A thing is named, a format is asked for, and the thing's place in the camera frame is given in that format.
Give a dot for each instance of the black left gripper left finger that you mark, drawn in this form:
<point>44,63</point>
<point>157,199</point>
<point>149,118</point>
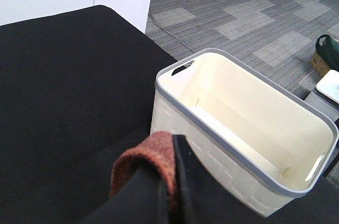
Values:
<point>143,199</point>

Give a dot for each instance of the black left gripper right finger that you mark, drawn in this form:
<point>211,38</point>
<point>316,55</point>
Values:
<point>201,198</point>

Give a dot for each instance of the brown microfibre towel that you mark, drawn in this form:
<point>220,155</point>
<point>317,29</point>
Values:
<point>156,150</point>

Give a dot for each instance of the cream white storage basket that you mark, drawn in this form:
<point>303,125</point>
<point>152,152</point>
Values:
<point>263,144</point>

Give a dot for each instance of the black table cloth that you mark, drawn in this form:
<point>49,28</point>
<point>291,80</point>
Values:
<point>77,90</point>

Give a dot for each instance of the white grey bin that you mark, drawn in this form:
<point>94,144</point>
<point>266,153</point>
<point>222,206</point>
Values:
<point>324,97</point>

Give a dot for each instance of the cardboard box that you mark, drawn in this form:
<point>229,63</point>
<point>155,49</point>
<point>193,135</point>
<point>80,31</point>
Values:
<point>319,64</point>

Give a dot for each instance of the dark green bag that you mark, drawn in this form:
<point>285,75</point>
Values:
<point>327,48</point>

